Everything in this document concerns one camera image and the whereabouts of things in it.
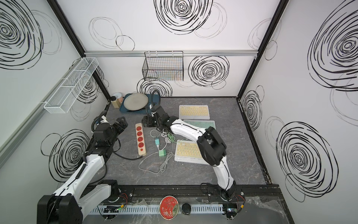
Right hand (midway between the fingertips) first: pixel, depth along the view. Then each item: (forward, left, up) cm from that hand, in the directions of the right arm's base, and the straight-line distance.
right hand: (146, 119), depth 85 cm
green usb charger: (-15, -10, -15) cm, 24 cm away
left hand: (-3, +15, +3) cm, 16 cm away
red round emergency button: (-43, -17, -13) cm, 48 cm away
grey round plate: (+29, +18, -15) cm, 37 cm away
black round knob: (-44, -25, -6) cm, 51 cm away
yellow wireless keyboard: (+20, -33, -17) cm, 42 cm away
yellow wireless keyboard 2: (-13, -27, -17) cm, 34 cm away
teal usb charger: (-7, -6, -14) cm, 17 cm away
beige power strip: (-11, +5, -14) cm, 18 cm away
